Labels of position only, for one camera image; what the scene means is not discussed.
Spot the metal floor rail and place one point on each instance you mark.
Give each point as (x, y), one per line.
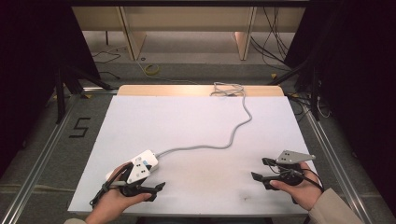
(37, 161)
(339, 161)

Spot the person's right hand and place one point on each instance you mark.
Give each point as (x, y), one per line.
(303, 193)

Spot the person's left hand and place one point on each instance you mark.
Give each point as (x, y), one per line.
(112, 202)

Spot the light wooden desk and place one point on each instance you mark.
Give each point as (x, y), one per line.
(186, 18)

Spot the black metal stand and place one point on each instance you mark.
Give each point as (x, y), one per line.
(314, 93)
(60, 93)

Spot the yellow tape roll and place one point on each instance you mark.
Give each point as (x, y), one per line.
(152, 69)

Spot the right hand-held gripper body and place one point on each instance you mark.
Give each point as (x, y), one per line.
(292, 157)

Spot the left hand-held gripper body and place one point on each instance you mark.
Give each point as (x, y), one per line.
(137, 172)

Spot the white table mat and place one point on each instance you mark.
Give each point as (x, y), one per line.
(193, 130)

